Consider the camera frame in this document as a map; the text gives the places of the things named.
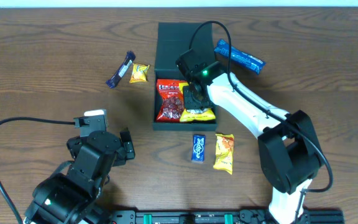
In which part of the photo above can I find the small yellow candy packet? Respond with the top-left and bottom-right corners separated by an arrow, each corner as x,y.
129,63 -> 150,83

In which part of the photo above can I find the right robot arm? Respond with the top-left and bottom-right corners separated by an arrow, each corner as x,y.
177,62 -> 328,223

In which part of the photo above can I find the red candy bag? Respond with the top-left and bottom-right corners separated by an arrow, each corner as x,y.
156,79 -> 187,123

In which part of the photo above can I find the black cable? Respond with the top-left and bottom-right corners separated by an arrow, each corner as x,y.
0,116 -> 76,224
188,20 -> 334,224

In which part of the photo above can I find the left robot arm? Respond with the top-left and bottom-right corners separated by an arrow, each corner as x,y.
24,129 -> 135,223

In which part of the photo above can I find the yellow orange snack packet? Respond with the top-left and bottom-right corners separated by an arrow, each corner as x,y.
213,134 -> 234,175

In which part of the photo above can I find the large yellow snack bag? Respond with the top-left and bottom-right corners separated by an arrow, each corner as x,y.
179,82 -> 216,123

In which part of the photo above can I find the right black cable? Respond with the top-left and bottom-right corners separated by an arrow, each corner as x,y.
188,20 -> 334,224

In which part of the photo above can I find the blue eclipse gum pack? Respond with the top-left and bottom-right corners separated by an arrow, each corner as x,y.
191,135 -> 206,162

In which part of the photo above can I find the black mounting rail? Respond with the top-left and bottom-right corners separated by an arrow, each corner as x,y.
111,209 -> 345,224

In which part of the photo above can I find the dark green box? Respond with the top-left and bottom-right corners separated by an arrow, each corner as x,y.
152,22 -> 218,132

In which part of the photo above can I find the left black cable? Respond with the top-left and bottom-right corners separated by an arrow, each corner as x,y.
0,116 -> 76,224

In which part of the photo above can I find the dark blue candy bar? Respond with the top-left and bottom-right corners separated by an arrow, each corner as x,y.
106,51 -> 135,88

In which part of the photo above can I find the blue snack bar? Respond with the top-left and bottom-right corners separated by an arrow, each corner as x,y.
214,39 -> 265,74

